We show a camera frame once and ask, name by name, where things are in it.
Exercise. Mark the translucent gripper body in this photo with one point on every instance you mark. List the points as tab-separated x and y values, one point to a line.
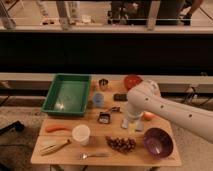
132	125

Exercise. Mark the grey blue towel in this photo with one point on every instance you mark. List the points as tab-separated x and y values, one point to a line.
124	125

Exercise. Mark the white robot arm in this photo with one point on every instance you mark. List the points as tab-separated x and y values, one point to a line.
146	97

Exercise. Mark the light blue cup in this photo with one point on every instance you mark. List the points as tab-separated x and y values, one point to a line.
98	100

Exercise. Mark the small metal cup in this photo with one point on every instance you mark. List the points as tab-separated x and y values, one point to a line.
103	84

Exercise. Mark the white paper cup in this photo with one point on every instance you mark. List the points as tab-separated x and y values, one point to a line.
81	134

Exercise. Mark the orange fruit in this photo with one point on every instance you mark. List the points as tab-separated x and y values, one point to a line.
148	116

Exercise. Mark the black rectangular block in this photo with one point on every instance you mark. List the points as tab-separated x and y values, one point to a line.
120	97

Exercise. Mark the bunch of dark grapes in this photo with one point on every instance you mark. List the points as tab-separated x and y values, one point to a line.
122	145

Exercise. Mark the purple bowl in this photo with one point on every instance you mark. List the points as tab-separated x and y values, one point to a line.
158	143

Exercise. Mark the red bowl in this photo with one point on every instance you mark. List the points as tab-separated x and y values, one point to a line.
131	81

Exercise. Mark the green plastic tray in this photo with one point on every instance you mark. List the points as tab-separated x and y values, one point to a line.
67	95

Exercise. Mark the orange carrot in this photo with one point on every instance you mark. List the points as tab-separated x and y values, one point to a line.
54	128

